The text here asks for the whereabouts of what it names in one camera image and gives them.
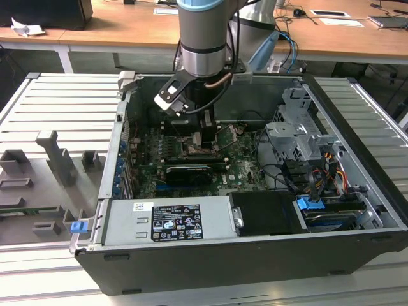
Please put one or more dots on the black and silver PC case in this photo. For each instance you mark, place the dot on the black and silver PC case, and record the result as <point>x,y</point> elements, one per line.
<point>223,271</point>

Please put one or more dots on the black computer mouse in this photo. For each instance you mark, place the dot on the black computer mouse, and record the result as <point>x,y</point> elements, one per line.
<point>299,12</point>

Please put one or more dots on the silver coin battery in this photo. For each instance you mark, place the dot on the silver coin battery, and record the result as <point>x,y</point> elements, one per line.
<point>239,130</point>

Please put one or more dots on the crumpled white paper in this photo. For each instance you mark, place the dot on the crumpled white paper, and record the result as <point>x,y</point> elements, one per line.
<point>25,30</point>

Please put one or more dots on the black computer box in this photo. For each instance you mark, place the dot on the black computer box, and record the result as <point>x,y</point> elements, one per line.
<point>48,12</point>

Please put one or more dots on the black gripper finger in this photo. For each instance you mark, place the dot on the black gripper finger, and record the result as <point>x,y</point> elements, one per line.
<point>208,137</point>

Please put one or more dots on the green RAM stick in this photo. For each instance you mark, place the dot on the green RAM stick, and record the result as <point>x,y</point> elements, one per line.
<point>25,210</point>

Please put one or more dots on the silver perforated drive cage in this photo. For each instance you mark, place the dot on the silver perforated drive cage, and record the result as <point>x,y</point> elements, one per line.
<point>287,134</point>

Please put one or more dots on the grey laptop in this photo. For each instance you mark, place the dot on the grey laptop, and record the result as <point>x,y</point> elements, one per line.
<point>389,22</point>

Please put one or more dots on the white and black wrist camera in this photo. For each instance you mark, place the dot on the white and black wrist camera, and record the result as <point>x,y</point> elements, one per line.
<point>169,94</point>

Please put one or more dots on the green motherboard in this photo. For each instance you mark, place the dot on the green motherboard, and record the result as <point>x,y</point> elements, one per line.
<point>242,178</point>

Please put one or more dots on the hard disk drive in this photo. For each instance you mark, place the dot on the hard disk drive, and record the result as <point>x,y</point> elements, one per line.
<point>328,220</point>

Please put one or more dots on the white paper sheet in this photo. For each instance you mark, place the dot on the white paper sheet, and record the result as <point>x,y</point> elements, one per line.
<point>341,22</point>
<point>165,11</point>

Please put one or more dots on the blue case latch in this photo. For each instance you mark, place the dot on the blue case latch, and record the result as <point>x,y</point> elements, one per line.
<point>78,227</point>

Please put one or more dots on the wooden desk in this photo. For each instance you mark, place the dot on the wooden desk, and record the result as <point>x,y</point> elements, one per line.
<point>127,28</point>

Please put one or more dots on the black RAM slot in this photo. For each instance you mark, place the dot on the black RAM slot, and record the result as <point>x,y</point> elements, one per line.
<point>178,158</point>

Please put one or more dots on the black graphics card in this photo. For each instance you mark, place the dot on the black graphics card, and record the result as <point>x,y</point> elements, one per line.
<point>188,177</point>

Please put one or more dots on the black CPU socket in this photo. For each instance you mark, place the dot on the black CPU socket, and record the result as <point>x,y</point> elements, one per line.
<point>184,148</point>

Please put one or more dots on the silver power supply with label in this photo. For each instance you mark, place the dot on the silver power supply with label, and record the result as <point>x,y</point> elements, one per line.
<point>127,223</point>

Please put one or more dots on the grey parts rack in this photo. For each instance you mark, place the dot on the grey parts rack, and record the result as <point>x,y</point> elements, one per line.
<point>38,188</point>

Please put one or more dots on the pale blue teach pendant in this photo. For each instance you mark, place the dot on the pale blue teach pendant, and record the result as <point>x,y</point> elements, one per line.
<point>264,51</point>

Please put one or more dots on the silver CPU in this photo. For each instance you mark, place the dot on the silver CPU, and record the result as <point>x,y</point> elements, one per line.
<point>194,149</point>

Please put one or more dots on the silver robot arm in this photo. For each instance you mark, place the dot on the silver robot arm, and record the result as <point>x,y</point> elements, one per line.
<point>201,25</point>

